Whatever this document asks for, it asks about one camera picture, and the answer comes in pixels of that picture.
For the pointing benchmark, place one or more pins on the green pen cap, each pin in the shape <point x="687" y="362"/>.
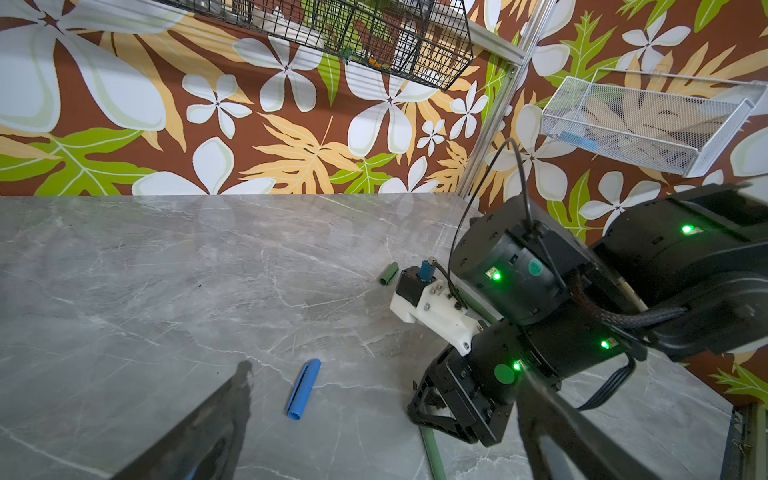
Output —
<point x="388" y="274"/>

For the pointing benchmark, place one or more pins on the green pen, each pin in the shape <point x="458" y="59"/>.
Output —
<point x="433" y="454"/>

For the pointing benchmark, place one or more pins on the blue pen cap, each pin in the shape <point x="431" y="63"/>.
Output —
<point x="302" y="390"/>

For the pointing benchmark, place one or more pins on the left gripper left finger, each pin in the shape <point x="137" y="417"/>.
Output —
<point x="207" y="443"/>

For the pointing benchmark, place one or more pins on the black wire basket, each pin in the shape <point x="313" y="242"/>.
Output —
<point x="427" y="42"/>

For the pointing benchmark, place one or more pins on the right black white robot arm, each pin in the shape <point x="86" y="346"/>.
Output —
<point x="683" y="275"/>

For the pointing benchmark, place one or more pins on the white wire basket right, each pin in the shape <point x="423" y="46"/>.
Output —
<point x="675" y="124"/>

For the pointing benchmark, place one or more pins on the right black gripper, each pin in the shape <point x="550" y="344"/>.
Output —
<point x="470" y="398"/>

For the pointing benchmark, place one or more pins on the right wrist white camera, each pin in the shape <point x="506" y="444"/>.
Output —
<point x="431" y="303"/>

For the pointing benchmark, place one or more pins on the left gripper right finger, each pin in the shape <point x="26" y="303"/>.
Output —
<point x="558" y="439"/>

